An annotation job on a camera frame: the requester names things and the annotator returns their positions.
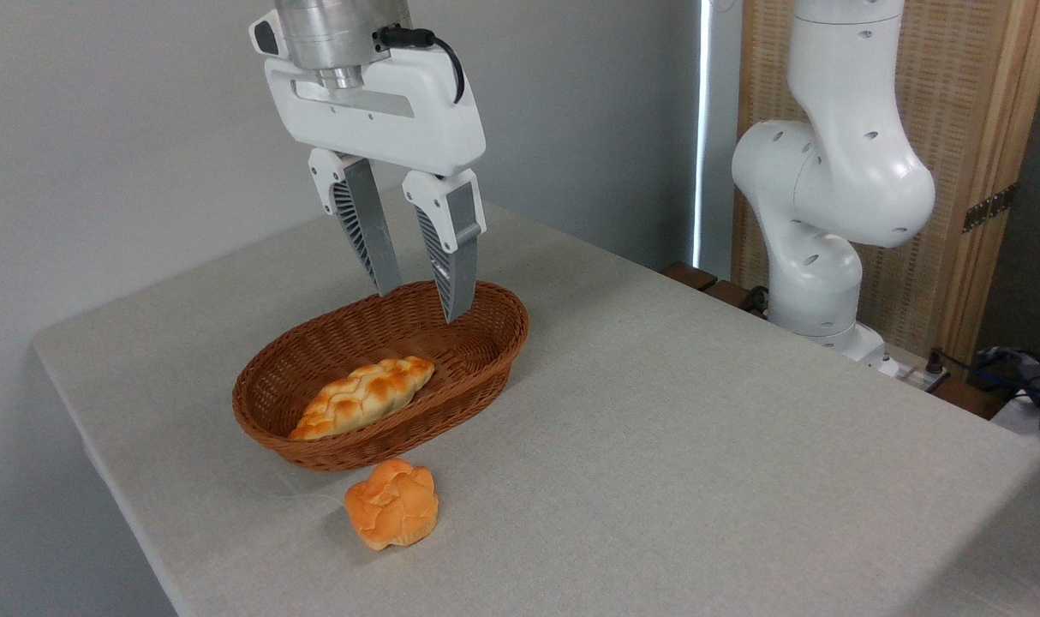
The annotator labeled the round knotted bread roll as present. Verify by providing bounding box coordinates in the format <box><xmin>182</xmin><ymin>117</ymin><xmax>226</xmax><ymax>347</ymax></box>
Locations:
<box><xmin>344</xmin><ymin>458</ymin><xmax>440</xmax><ymax>551</ymax></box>

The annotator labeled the wooden rattan folding screen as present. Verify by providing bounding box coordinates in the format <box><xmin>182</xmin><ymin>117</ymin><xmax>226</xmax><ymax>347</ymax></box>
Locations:
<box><xmin>732</xmin><ymin>0</ymin><xmax>1040</xmax><ymax>365</ymax></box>

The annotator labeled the metal screen hinge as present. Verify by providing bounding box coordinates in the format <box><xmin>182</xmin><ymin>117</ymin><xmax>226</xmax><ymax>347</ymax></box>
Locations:
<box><xmin>963</xmin><ymin>183</ymin><xmax>1018</xmax><ymax>234</ymax></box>

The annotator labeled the grey linen tablecloth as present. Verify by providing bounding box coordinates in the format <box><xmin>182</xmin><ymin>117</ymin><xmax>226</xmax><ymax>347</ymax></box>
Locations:
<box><xmin>32</xmin><ymin>184</ymin><xmax>1040</xmax><ymax>617</ymax></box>

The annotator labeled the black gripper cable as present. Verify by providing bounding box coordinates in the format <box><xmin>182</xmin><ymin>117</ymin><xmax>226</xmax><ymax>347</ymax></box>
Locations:
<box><xmin>374</xmin><ymin>24</ymin><xmax>467</xmax><ymax>105</ymax></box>

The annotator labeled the brown oval wicker basket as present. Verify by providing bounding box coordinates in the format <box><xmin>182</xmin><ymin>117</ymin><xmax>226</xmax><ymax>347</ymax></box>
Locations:
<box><xmin>231</xmin><ymin>279</ymin><xmax>530</xmax><ymax>473</ymax></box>

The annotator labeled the long braided bread loaf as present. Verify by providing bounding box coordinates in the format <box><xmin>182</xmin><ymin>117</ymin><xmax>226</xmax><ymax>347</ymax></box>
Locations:
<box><xmin>289</xmin><ymin>356</ymin><xmax>436</xmax><ymax>441</ymax></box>

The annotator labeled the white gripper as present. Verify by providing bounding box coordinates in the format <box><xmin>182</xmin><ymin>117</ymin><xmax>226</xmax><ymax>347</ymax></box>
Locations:
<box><xmin>248</xmin><ymin>10</ymin><xmax>487</xmax><ymax>324</ymax></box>

